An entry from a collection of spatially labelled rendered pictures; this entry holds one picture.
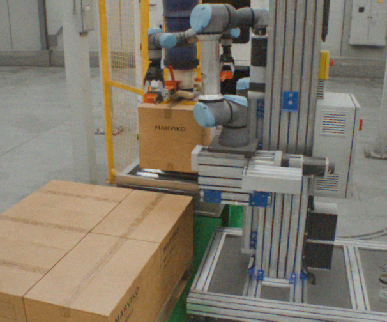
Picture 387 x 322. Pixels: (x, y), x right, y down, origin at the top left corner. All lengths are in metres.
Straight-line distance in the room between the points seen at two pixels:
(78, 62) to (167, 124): 1.23
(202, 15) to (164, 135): 1.06
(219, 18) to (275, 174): 0.72
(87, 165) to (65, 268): 1.90
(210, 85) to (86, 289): 1.03
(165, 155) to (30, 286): 1.23
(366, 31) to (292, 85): 9.04
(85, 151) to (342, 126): 2.34
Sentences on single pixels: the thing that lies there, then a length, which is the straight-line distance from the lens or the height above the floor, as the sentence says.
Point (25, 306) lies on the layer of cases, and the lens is 2.09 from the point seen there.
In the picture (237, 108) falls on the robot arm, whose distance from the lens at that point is 2.12.
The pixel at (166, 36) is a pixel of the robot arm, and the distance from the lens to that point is 2.32.
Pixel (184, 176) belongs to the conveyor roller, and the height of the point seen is 0.52.
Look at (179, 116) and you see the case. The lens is 2.79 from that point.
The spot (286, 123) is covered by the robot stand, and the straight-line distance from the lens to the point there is 2.31.
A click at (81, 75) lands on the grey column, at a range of 3.79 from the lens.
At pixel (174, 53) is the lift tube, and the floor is 1.37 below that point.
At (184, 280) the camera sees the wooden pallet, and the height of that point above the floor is 0.03.
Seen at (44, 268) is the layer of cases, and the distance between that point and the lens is 2.22.
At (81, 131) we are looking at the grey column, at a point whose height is 0.66.
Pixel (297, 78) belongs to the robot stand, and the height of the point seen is 1.34.
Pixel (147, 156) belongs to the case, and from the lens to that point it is 2.92.
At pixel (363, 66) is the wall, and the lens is 11.47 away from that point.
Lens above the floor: 1.70
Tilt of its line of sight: 20 degrees down
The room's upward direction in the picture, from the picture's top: straight up
